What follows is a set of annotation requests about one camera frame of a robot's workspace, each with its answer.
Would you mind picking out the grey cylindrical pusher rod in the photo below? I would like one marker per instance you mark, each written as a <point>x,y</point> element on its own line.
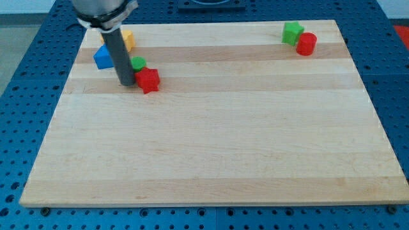
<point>120,58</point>

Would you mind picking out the green cylinder block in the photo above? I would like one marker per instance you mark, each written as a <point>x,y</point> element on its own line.
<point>138,63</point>

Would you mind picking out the yellow block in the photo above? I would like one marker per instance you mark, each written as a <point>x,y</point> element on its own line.
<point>128,39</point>

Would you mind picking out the blue pentagon block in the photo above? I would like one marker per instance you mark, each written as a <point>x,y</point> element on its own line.
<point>102,58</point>

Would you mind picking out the red star block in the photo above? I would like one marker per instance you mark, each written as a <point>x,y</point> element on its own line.
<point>148,79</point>

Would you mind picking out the light wooden board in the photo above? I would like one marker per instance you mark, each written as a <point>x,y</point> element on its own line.
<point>240,119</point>

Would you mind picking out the green star block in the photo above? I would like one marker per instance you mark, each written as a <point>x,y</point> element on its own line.
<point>291,32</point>

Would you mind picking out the red cylinder block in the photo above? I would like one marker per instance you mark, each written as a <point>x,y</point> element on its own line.
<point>306,44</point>

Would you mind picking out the red object at edge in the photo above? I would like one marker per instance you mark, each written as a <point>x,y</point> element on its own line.
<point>403,32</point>

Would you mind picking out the dark blue base plate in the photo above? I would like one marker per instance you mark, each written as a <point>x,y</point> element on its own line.
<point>184,5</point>

